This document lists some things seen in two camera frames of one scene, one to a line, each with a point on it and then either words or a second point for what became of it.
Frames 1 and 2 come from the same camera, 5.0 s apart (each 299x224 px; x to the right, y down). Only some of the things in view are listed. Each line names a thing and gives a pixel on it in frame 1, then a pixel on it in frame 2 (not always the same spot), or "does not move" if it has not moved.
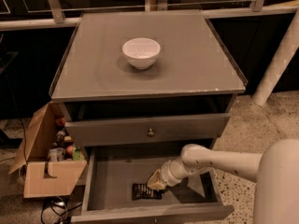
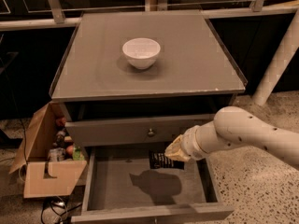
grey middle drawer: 117,191 does not move
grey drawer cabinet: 135,89 does not move
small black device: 141,190 → 158,160
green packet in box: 77,155 does not move
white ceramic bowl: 141,52 does not move
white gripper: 166,173 → 189,143
